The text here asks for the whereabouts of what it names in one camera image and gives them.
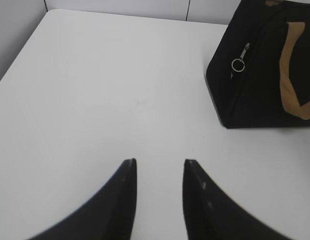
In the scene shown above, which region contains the silver zipper pull with ring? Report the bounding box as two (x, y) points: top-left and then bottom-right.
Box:
(231, 42), (251, 73)

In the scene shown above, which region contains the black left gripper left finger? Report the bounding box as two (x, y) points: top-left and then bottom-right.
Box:
(33, 158), (137, 240)

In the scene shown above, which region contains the black bag with tan handles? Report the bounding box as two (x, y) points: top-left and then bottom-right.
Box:
(206, 0), (310, 129)

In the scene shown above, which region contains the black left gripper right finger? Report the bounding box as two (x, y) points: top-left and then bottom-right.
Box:
(183, 159), (267, 240)

